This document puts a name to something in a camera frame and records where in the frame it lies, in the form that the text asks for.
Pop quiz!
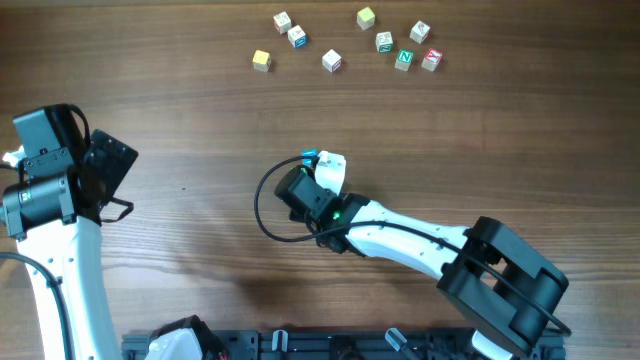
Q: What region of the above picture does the camera cable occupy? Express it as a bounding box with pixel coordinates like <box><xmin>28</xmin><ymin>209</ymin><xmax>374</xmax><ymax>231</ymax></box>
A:
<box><xmin>0</xmin><ymin>252</ymin><xmax>76</xmax><ymax>360</ymax></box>
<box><xmin>253</xmin><ymin>155</ymin><xmax>573</xmax><ymax>337</ymax></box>

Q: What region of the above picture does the left camera cable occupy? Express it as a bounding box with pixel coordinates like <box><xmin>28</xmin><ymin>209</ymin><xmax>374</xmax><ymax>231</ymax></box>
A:
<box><xmin>0</xmin><ymin>252</ymin><xmax>76</xmax><ymax>360</ymax></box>

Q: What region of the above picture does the yellow wooden block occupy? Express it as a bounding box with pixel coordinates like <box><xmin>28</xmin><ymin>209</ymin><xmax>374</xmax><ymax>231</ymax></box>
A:
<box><xmin>252</xmin><ymin>50</ymin><xmax>271</xmax><ymax>72</ymax></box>
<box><xmin>356</xmin><ymin>7</ymin><xmax>376</xmax><ymax>30</ymax></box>

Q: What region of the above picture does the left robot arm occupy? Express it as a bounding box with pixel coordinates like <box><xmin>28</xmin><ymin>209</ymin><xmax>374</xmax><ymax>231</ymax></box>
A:
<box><xmin>1</xmin><ymin>104</ymin><xmax>225</xmax><ymax>359</ymax></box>

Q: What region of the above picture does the red-edged wooden block top left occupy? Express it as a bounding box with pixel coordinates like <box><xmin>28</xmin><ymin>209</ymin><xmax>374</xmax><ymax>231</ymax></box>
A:
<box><xmin>273</xmin><ymin>11</ymin><xmax>293</xmax><ymax>35</ymax></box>

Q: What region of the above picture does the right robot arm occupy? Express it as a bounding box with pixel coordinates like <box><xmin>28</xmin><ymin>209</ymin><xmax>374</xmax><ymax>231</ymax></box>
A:
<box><xmin>274</xmin><ymin>165</ymin><xmax>569</xmax><ymax>359</ymax></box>

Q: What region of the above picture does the green wooden block N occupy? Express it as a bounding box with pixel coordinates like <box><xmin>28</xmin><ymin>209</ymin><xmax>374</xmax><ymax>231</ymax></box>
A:
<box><xmin>395</xmin><ymin>49</ymin><xmax>414</xmax><ymax>72</ymax></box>

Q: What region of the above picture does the dark green block Z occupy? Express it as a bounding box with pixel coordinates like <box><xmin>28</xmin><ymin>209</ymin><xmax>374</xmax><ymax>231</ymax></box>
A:
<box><xmin>375</xmin><ymin>31</ymin><xmax>394</xmax><ymax>53</ymax></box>

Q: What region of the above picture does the red wooden letter block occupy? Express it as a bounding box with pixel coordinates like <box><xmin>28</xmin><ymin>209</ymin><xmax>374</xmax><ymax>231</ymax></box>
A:
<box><xmin>421</xmin><ymin>48</ymin><xmax>443</xmax><ymax>72</ymax></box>

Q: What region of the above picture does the right camera cable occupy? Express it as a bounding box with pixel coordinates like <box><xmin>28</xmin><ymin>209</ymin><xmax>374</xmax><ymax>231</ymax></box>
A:
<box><xmin>253</xmin><ymin>155</ymin><xmax>573</xmax><ymax>337</ymax></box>

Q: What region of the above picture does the blue wooden letter block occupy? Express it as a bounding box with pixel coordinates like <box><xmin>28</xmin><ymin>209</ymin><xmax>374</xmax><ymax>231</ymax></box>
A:
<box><xmin>301</xmin><ymin>149</ymin><xmax>319</xmax><ymax>168</ymax></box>

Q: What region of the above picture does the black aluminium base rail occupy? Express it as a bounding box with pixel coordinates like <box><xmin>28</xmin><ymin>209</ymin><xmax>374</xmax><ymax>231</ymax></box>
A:
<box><xmin>119</xmin><ymin>327</ymin><xmax>567</xmax><ymax>360</ymax></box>

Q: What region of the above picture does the blue-edged wooden block A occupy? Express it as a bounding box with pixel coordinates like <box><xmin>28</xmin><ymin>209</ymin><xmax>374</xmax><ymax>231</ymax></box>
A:
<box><xmin>287</xmin><ymin>25</ymin><xmax>307</xmax><ymax>48</ymax></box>

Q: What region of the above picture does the yellow wooden block left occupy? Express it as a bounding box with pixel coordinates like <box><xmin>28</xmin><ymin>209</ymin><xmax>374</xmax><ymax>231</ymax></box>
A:
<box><xmin>252</xmin><ymin>50</ymin><xmax>271</xmax><ymax>72</ymax></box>

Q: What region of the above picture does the yellow wooden block top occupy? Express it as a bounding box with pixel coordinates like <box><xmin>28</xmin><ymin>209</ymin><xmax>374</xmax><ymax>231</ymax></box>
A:
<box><xmin>356</xmin><ymin>7</ymin><xmax>376</xmax><ymax>30</ymax></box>

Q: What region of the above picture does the plain wooden block bird picture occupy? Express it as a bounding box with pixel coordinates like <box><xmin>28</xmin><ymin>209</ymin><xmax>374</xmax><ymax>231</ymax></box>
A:
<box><xmin>409</xmin><ymin>20</ymin><xmax>431</xmax><ymax>44</ymax></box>

